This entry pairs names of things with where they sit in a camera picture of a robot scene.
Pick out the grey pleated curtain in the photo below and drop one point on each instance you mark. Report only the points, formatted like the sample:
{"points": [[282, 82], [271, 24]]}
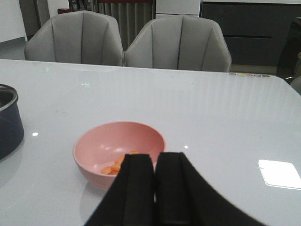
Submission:
{"points": [[131, 16]]}

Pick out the white refrigerator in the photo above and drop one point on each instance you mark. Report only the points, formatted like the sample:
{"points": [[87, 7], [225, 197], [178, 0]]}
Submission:
{"points": [[165, 8]]}

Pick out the left grey upholstered chair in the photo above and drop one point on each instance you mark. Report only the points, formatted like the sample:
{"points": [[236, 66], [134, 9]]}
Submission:
{"points": [[81, 37]]}

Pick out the right grey upholstered chair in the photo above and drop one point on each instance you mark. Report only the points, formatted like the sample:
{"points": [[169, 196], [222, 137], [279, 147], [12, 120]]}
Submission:
{"points": [[180, 42]]}

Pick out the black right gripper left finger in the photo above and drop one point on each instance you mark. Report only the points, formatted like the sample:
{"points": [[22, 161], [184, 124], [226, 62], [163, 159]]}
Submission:
{"points": [[130, 199]]}

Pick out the grey upholstered chair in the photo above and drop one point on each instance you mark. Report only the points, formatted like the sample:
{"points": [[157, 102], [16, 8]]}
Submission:
{"points": [[81, 37], [180, 42]]}

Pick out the dark blue saucepan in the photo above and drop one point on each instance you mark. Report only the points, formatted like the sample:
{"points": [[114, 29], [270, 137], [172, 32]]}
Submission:
{"points": [[11, 127]]}

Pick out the pink plastic bowl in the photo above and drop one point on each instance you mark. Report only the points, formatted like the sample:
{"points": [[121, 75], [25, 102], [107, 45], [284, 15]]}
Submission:
{"points": [[108, 141]]}

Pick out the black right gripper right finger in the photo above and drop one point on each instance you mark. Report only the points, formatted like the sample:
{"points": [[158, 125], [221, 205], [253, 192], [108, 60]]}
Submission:
{"points": [[184, 197]]}

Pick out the orange ham slices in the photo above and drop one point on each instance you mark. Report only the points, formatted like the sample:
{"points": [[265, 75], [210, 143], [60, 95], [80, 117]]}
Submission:
{"points": [[113, 167]]}

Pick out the dark grey counter cabinet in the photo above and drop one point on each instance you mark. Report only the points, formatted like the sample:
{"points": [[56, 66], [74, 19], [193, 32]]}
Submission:
{"points": [[255, 30]]}

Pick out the row of coloured stickers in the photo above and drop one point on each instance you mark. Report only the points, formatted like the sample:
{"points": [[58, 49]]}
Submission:
{"points": [[250, 75]]}

